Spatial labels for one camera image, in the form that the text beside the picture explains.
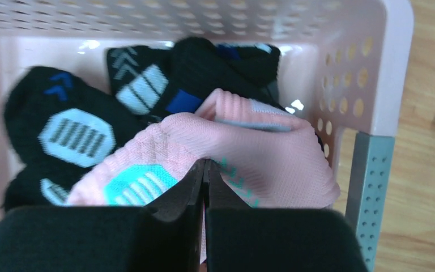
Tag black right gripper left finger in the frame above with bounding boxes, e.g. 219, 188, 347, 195
0, 159, 205, 271

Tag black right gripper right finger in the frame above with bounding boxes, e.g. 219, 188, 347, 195
203, 160, 366, 272

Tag pink sock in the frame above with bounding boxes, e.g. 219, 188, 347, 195
66, 89, 340, 208

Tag black blue patterned sock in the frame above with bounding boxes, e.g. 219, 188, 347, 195
3, 66, 147, 211

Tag pink plastic basket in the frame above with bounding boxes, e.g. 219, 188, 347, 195
0, 1, 414, 271

